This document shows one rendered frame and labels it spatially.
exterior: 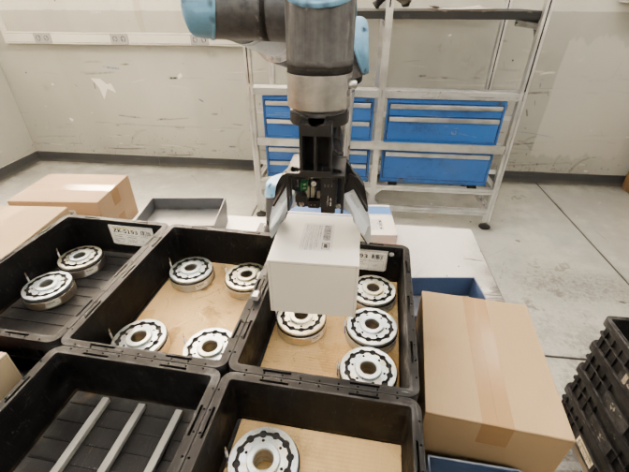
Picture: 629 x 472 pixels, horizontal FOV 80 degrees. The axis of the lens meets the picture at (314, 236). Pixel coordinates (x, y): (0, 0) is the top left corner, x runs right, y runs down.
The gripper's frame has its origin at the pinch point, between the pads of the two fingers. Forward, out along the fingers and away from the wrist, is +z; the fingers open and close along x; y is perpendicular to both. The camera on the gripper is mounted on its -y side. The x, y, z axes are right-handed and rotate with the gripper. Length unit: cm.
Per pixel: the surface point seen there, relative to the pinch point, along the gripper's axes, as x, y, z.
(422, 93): 44, -195, 20
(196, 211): -52, -66, 36
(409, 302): 17.0, -7.8, 19.2
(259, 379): -7.8, 13.4, 17.7
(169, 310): -34.4, -8.8, 27.8
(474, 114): 77, -196, 32
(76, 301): -57, -9, 28
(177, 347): -28.3, 1.1, 27.8
